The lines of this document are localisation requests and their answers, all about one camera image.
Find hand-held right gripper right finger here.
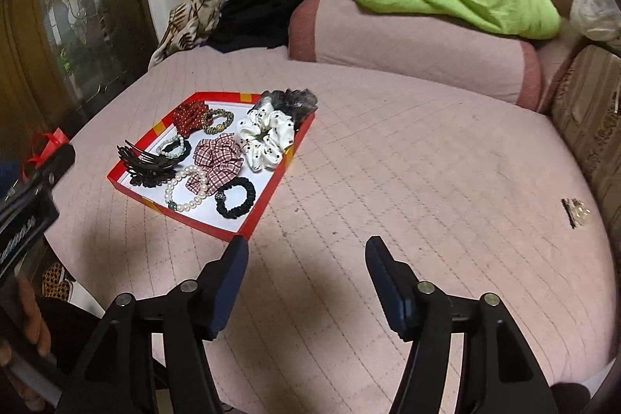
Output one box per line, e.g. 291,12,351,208
365,236,554,414

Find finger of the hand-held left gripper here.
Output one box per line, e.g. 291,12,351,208
28,143,77,192

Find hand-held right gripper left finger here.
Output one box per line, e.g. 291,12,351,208
56,236,250,414

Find red rimmed white tray box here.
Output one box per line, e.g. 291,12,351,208
107,91,316,243

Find black hair claw clip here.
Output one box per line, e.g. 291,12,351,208
116,140,178,189

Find red plaid scrunchie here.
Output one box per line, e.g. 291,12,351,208
184,133,242,197

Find white polka dot scrunchie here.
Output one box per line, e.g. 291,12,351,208
236,101,297,173

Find leopard print hair tie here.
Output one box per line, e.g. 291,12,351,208
201,107,235,136

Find person's left hand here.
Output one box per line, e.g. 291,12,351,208
18,279,52,357

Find patterned fabric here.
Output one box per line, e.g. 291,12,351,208
41,261,76,301

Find black scrunchie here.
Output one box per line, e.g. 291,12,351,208
214,177,256,220

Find person's dark clothing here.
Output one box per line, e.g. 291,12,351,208
36,298,108,395

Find wooden door with glass panel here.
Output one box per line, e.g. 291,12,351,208
0,0,161,143

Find red polka dot scrunchie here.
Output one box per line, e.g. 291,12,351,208
173,100,210,137

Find grey sheer scrunchie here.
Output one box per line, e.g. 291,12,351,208
262,88,319,124

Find small gold hair clip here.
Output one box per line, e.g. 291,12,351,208
561,197,592,229

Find leopard print cloth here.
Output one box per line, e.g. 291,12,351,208
148,0,229,68

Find pink bolster pillow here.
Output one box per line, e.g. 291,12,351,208
288,0,543,111

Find black cloth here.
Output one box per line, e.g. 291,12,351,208
206,0,340,53

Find white lace cloth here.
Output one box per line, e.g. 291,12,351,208
569,0,621,42

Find white pearl bracelet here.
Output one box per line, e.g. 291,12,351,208
165,166,209,215

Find pearl and black hair tie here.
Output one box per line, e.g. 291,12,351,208
156,135,191,160

